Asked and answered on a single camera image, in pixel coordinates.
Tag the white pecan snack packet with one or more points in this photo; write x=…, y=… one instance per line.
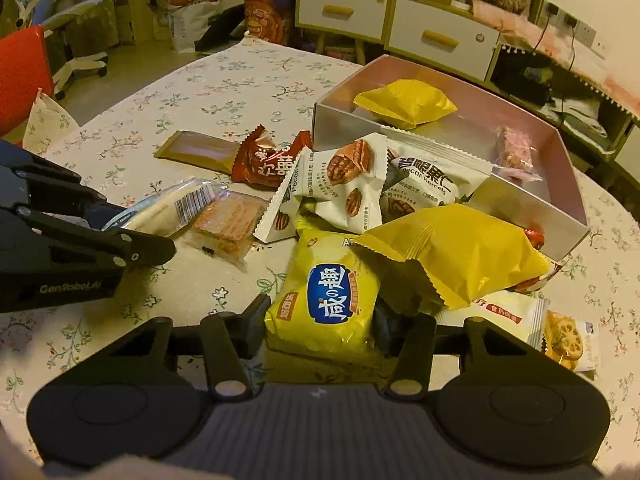
x=430, y=175
x=325, y=185

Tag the clear packet pale wafer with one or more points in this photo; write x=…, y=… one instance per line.
x=155, y=207

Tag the red chair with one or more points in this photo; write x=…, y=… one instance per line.
x=22, y=75

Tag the floral tablecloth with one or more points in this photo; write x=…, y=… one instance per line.
x=150, y=100

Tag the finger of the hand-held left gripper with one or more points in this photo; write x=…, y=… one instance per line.
x=125, y=252
x=102, y=217

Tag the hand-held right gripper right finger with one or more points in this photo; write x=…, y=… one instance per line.
x=400, y=335

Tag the white drawer with round sticker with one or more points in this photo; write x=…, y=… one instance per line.
x=440, y=40

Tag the white office chair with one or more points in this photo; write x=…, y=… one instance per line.
x=65, y=30

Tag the pink cloth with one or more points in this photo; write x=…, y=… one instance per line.
x=575, y=70

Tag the flat gold packet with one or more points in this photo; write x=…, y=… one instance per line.
x=197, y=150

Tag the plain yellow snack packet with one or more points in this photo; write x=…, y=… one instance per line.
x=460, y=250
x=405, y=102

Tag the pink cardboard box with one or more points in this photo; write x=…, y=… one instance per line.
x=450, y=125

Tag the small red shiny packet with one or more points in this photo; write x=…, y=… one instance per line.
x=537, y=240

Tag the red-brown snack packet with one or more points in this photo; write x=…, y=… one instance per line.
x=262, y=162

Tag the yellow packet with blue label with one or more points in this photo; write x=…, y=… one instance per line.
x=325, y=300

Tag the white shopping bag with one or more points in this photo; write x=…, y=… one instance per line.
x=192, y=15

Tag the plain white cabinet drawer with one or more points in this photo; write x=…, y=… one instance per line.
x=345, y=10

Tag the white orange biscuit packet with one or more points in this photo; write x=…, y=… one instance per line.
x=567, y=342

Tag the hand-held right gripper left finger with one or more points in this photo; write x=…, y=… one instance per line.
x=255, y=320

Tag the white wall socket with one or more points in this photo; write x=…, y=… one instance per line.
x=554, y=9
x=582, y=30

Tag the cream white snack packet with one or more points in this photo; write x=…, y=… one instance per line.
x=500, y=317

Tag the orange printed bag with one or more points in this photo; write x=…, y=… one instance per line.
x=265, y=17

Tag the clear cracker packet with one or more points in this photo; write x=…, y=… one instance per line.
x=227, y=222

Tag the pink candy packet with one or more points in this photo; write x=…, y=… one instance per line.
x=512, y=152

